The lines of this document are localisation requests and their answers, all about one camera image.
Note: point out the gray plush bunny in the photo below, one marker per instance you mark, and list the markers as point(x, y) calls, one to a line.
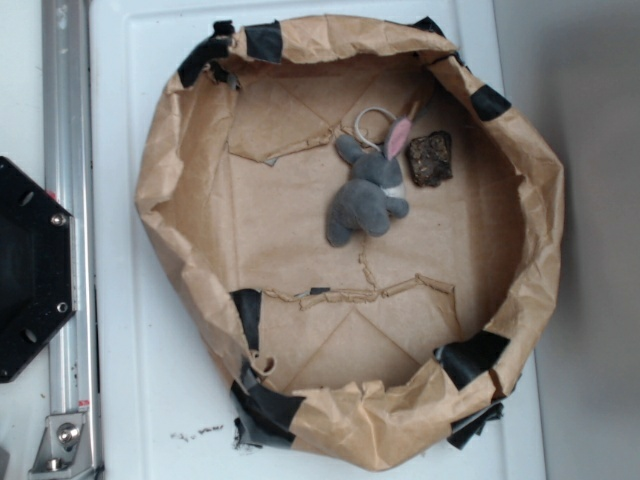
point(375, 191)

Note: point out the brown paper bin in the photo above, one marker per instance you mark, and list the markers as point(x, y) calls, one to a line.
point(347, 351)

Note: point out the dark brown rock chunk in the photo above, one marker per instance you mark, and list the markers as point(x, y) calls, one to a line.
point(430, 159)

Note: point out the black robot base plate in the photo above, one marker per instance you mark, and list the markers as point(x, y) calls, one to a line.
point(36, 269)

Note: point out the aluminum extrusion rail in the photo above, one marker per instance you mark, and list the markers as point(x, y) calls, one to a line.
point(73, 360)

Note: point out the metal corner bracket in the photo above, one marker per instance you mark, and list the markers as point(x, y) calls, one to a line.
point(62, 442)

